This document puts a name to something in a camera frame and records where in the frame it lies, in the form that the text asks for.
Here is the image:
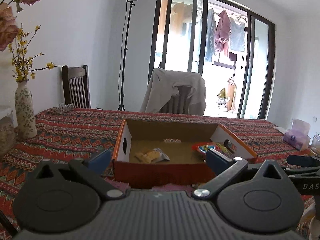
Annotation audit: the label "cracker snack packet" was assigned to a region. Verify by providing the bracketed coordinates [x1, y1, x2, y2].
[135, 148, 170, 164]

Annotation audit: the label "red colourful snack packet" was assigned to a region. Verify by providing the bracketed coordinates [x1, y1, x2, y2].
[191, 142, 231, 159]

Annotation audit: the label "wooden chair with jacket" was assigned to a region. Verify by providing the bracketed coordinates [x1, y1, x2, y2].
[159, 86, 191, 114]

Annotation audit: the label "tripod studio light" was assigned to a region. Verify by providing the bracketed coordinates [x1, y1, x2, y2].
[118, 0, 138, 111]

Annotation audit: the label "red patterned tablecloth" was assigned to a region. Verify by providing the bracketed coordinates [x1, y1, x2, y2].
[1, 109, 304, 239]

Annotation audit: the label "pink hanging shirt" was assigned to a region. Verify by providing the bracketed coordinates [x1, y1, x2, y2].
[214, 10, 231, 56]

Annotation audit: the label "beige jacket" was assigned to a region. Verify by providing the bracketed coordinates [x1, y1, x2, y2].
[140, 68, 206, 116]

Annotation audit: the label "pink artificial roses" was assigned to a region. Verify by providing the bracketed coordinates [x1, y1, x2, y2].
[0, 0, 44, 52]

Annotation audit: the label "light blue hanging shirt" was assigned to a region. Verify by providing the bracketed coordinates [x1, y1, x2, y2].
[229, 18, 246, 52]

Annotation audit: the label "blue hanging garment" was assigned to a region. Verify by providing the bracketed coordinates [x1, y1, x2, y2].
[204, 8, 216, 62]

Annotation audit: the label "yellow flower branches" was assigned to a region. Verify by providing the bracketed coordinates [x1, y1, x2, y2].
[8, 25, 62, 82]

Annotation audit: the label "orange white cardboard box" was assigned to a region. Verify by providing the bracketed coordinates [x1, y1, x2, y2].
[112, 119, 257, 189]

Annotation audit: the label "floral ceramic vase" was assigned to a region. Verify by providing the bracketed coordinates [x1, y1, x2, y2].
[15, 80, 37, 139]

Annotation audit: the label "purple tissue pack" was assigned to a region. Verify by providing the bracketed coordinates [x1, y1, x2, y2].
[283, 119, 310, 151]

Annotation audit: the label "dark wooden chair left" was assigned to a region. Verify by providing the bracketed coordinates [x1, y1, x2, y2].
[61, 65, 91, 109]

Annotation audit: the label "black framed glass door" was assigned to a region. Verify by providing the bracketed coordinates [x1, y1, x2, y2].
[149, 0, 276, 119]

